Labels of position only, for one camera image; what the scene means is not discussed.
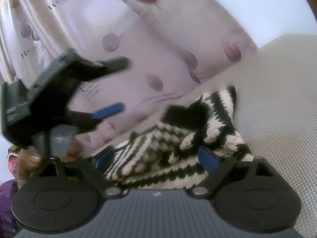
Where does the black white knitted garment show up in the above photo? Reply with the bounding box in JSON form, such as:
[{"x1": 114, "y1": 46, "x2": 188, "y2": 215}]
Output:
[{"x1": 104, "y1": 86, "x2": 253, "y2": 190}]

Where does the purple patterned clothing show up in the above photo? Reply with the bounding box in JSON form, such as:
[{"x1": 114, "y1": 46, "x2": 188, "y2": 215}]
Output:
[{"x1": 0, "y1": 179, "x2": 19, "y2": 238}]

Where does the person's left hand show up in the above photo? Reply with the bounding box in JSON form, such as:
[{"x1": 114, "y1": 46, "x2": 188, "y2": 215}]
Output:
[{"x1": 8, "y1": 139, "x2": 84, "y2": 189}]

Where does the mauve leaf-print curtain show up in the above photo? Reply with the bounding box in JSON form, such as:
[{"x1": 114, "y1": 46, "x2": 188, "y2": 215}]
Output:
[{"x1": 1, "y1": 0, "x2": 257, "y2": 154}]

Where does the cream woven bed mat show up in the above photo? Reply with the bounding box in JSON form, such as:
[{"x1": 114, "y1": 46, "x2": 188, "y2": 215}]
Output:
[{"x1": 90, "y1": 35, "x2": 316, "y2": 237}]

